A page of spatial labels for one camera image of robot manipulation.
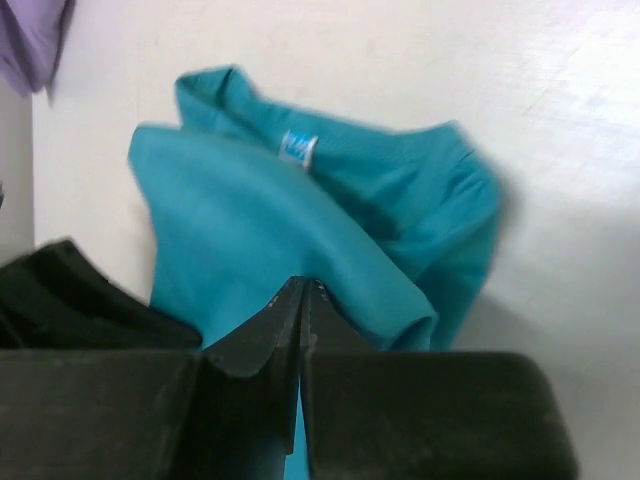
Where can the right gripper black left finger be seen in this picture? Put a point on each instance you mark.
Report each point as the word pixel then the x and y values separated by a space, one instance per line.
pixel 266 347

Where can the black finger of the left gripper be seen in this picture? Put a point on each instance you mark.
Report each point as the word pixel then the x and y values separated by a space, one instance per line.
pixel 53 297

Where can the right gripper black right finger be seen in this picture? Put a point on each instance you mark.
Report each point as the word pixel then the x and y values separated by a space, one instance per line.
pixel 340 390

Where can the teal t shirt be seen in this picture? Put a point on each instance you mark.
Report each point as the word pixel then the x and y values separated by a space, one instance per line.
pixel 247 193

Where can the purple t shirt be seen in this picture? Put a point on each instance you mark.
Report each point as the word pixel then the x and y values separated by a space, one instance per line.
pixel 32 39

